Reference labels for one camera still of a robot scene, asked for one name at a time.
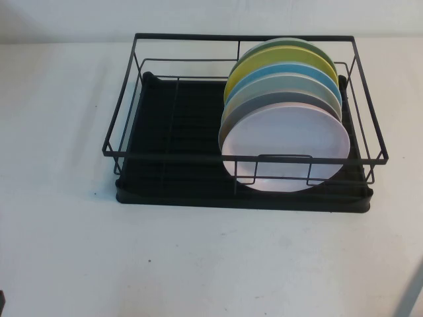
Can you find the white plate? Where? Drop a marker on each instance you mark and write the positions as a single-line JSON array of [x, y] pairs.
[[281, 84]]

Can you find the pink plate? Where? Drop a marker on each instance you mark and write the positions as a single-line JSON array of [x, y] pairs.
[[284, 142]]

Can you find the blue plate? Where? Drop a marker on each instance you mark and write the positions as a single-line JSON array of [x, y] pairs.
[[297, 69]]

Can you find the yellow plate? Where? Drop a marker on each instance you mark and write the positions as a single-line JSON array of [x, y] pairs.
[[297, 56]]

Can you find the black plastic drip tray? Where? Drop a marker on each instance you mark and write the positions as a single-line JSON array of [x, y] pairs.
[[198, 201]]

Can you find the green plate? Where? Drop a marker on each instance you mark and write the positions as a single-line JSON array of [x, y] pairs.
[[287, 42]]

